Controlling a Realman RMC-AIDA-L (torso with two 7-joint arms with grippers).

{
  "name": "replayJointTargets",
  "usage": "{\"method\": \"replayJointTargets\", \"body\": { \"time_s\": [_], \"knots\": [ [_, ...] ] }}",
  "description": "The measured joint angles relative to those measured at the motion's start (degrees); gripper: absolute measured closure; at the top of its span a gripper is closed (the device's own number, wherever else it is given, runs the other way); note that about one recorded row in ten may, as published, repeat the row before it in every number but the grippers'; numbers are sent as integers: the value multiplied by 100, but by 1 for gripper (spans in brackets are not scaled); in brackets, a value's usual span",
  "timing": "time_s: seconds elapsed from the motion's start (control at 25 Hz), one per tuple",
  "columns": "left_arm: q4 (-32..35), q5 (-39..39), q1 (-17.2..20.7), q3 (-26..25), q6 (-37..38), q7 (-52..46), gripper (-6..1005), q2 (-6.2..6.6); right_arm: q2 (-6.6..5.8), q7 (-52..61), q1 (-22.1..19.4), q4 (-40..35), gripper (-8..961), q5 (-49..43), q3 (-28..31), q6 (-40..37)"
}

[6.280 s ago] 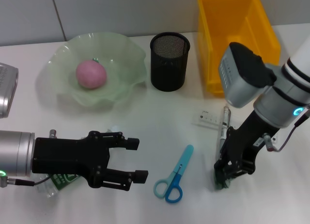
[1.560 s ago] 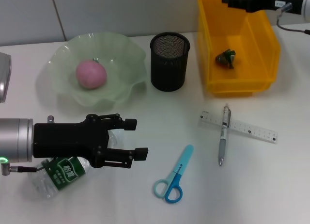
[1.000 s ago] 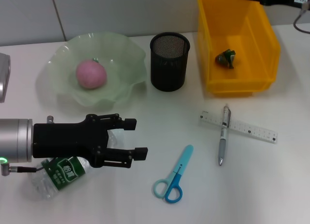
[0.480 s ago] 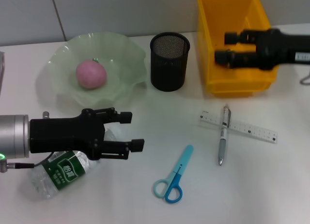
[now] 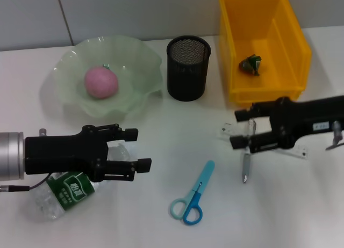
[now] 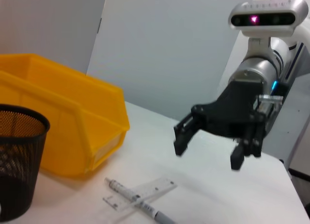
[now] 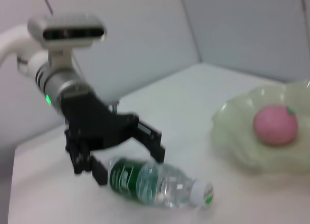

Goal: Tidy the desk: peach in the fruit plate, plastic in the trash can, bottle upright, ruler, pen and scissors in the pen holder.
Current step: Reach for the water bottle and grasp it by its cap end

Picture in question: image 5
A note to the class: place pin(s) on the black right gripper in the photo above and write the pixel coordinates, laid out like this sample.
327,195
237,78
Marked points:
306,122

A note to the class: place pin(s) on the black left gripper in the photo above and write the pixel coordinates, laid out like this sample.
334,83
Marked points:
61,151

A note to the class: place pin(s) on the green plastic wrapper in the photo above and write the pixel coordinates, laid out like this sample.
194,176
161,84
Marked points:
250,65

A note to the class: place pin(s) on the pink toy peach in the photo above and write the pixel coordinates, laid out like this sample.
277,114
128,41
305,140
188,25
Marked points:
101,81

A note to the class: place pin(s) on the clear green-label water bottle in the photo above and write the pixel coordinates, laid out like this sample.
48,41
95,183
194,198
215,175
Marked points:
67,194

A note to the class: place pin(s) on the silver white pen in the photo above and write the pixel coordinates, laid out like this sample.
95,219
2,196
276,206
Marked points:
246,167

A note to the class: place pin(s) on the green wavy glass fruit plate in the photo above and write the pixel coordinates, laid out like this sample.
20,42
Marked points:
134,89

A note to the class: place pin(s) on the clear plastic ruler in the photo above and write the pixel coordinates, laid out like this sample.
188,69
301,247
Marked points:
301,152

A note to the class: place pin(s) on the blue scissors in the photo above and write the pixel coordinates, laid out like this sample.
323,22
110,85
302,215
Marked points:
197,194

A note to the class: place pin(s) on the black mesh pen holder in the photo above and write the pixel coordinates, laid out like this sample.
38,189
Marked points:
188,71

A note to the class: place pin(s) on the yellow plastic bin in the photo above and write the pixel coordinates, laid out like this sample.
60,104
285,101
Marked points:
263,30

